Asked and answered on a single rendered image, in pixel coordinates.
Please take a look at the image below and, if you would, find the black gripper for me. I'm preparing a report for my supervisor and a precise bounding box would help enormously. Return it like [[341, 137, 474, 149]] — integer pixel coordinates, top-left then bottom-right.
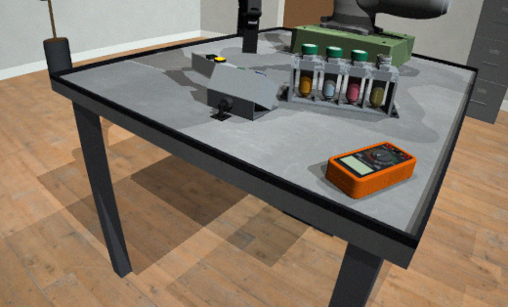
[[236, 0, 262, 54]]

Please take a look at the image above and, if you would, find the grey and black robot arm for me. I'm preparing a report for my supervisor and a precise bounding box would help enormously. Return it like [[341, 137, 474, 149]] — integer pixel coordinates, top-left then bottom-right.
[[320, 0, 452, 36]]

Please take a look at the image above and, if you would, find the orange digital multimeter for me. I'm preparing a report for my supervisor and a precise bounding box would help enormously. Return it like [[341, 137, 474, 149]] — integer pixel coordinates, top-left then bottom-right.
[[325, 142, 417, 198]]

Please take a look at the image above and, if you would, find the black table edge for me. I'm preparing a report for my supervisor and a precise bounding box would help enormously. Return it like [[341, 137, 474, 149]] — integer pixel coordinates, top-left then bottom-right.
[[49, 34, 479, 250]]

